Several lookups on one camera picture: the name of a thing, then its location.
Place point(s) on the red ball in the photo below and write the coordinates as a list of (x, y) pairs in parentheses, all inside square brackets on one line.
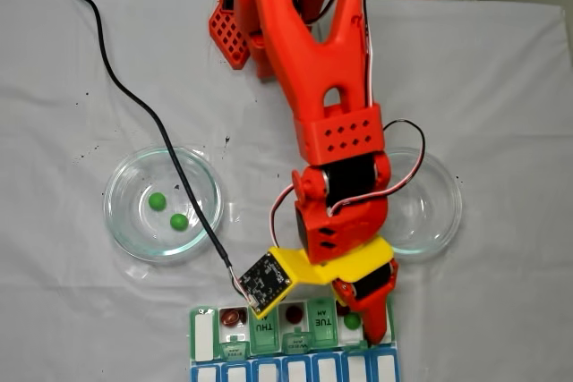
[(342, 309), (294, 314), (230, 317)]

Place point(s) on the green ball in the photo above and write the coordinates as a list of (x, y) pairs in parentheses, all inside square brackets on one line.
[(178, 222), (157, 201), (352, 320)]

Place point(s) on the weekly pill organizer box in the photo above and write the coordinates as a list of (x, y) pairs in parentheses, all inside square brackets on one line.
[(349, 366)]

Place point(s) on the clear glass bowl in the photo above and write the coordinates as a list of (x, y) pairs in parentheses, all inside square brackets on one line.
[(134, 239), (430, 221)]

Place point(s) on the white tablecloth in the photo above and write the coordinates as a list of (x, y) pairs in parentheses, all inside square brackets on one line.
[(67, 310)]

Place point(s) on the camera board on yellow mount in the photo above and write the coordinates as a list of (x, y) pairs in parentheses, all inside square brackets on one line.
[(264, 286)]

